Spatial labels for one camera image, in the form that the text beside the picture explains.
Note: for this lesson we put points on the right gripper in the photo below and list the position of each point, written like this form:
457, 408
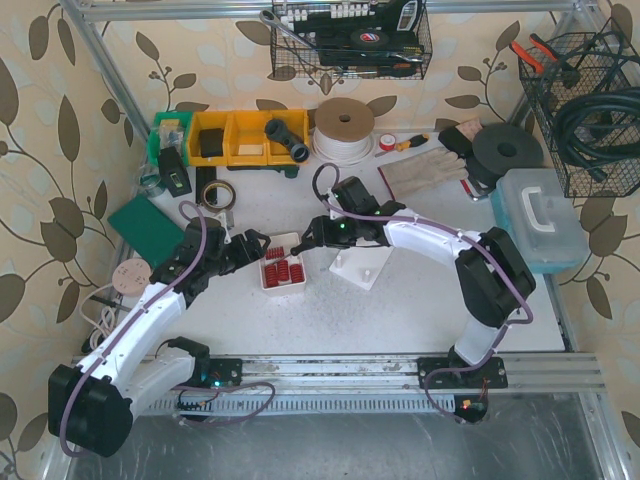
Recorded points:
318, 235

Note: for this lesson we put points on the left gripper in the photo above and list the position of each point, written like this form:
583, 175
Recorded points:
240, 249

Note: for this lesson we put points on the white spring tray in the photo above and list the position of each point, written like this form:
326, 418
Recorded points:
287, 241

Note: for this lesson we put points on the large red spring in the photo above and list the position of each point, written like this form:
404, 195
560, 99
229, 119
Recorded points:
271, 276
297, 274
283, 272

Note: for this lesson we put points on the black orange screwdriver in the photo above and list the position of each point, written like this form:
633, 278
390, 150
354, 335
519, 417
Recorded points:
293, 252

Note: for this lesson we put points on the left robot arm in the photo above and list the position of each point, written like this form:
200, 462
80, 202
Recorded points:
94, 404

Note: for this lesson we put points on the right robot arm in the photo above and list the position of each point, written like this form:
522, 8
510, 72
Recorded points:
494, 280

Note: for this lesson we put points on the small red spring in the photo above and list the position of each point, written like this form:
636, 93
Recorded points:
275, 253

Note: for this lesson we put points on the large red spring in tray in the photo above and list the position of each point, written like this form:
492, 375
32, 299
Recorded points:
297, 274

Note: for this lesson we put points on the brown packing tape roll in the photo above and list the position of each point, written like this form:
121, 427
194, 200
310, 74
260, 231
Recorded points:
217, 196

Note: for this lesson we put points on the green sanding block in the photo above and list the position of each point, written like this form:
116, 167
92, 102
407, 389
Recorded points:
147, 230

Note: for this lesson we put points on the beige work glove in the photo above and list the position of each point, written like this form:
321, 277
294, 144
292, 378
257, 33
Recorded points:
421, 172

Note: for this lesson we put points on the black device with label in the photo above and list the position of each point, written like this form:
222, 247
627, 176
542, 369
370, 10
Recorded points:
173, 172

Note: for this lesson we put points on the grey pipe fitting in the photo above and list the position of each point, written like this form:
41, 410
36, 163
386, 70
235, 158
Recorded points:
277, 131

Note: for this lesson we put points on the yellow storage bin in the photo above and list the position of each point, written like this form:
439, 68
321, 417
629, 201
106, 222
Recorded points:
244, 142

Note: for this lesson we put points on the red tape roll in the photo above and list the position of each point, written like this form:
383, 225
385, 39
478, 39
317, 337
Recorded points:
387, 142

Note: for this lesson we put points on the small glass jar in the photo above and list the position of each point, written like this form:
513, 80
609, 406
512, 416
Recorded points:
150, 183

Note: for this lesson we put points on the round beige power socket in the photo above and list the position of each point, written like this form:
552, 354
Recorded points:
131, 277

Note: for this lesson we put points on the green storage bin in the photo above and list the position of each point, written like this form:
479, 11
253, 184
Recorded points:
169, 129

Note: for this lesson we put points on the small yellow black screwdriver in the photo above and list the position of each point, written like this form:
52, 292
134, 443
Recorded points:
413, 142

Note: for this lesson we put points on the black brush block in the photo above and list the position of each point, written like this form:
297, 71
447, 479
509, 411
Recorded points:
459, 138

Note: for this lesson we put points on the black spool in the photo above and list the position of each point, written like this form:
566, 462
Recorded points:
498, 148

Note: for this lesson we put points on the clear teal toolbox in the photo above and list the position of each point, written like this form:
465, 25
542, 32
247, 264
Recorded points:
530, 205

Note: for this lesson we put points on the white peg base plate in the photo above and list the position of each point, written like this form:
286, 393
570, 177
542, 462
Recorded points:
361, 266

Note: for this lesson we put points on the white cable spool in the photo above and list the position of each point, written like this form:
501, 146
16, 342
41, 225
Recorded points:
343, 132

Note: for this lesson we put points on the wire basket with tools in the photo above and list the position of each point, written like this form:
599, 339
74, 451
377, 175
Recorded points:
348, 39

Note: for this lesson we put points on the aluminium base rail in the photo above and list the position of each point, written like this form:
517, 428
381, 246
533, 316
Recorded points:
508, 372

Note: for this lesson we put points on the orange handled pliers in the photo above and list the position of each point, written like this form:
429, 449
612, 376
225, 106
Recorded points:
539, 46

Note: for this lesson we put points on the wire basket with cables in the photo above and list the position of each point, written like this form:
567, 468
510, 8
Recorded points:
588, 112

